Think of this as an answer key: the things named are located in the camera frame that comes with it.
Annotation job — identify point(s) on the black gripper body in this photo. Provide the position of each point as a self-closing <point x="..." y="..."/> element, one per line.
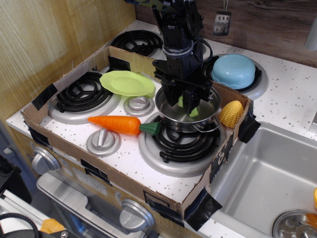
<point x="186" y="69"/>

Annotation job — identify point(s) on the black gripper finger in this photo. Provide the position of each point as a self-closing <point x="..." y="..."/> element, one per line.
<point x="172" y="91"/>
<point x="190" y="100"/>

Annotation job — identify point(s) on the green toy broccoli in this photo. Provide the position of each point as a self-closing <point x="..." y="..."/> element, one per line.
<point x="193" y="113"/>

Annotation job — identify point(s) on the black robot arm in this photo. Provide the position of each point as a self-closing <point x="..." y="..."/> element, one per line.
<point x="180" y="24"/>

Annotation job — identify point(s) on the stainless steel pot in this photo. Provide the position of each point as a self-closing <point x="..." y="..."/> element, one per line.
<point x="175" y="117"/>

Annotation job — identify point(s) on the silver knob middle stovetop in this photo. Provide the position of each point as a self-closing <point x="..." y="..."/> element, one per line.
<point x="139" y="106"/>

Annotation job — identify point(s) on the silver knob stovetop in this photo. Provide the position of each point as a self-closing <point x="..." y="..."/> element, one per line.
<point x="139" y="106"/>
<point x="103" y="143"/>

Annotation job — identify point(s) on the yellow toy corn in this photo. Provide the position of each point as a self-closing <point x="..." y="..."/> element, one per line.
<point x="231" y="113"/>

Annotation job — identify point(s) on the light green plastic plate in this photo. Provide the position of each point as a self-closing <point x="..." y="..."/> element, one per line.
<point x="127" y="83"/>

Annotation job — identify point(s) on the back left black burner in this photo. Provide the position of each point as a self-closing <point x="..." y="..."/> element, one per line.
<point x="142" y="42"/>

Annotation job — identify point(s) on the black burner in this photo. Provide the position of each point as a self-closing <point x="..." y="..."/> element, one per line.
<point x="84" y="98"/>
<point x="180" y="154"/>
<point x="142" y="42"/>
<point x="255" y="90"/>

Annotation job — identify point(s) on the light blue plastic bowl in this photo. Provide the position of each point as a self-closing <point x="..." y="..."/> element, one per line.
<point x="234" y="71"/>

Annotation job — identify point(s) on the hanging metal spatula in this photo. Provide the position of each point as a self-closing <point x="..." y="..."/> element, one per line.
<point x="222" y="21"/>

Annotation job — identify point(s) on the orange toy carrot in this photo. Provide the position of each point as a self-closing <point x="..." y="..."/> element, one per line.
<point x="126" y="125"/>

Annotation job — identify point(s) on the front right black burner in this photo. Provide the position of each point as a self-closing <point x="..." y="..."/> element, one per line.
<point x="180" y="154"/>

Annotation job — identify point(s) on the back right black burner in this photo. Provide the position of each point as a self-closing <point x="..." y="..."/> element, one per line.
<point x="255" y="90"/>

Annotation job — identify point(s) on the silver knob front stovetop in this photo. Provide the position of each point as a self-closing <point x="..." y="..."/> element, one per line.
<point x="103" y="143"/>

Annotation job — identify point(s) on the front left black burner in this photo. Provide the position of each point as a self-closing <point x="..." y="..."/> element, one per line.
<point x="84" y="98"/>

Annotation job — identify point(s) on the cardboard fence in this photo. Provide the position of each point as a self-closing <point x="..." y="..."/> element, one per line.
<point x="180" y="203"/>

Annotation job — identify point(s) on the silver sink basin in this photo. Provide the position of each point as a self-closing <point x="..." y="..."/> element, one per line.
<point x="276" y="171"/>

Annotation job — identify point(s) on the silver oven knob right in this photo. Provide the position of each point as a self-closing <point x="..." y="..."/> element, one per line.
<point x="134" y="217"/>

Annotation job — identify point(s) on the silver oven knob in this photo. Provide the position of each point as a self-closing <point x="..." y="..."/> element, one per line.
<point x="134" y="217"/>
<point x="43" y="161"/>

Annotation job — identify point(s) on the silver oven knob left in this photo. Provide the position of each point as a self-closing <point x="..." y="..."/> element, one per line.
<point x="43" y="161"/>

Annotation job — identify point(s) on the sink drain strainer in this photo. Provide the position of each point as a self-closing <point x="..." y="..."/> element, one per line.
<point x="293" y="224"/>

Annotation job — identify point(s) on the orange toy in sink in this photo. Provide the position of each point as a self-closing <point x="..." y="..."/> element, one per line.
<point x="312" y="218"/>

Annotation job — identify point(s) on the orange object bottom left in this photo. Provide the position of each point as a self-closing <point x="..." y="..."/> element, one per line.
<point x="50" y="226"/>

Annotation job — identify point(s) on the silver oven door handle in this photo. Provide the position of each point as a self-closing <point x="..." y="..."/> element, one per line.
<point x="82" y="211"/>

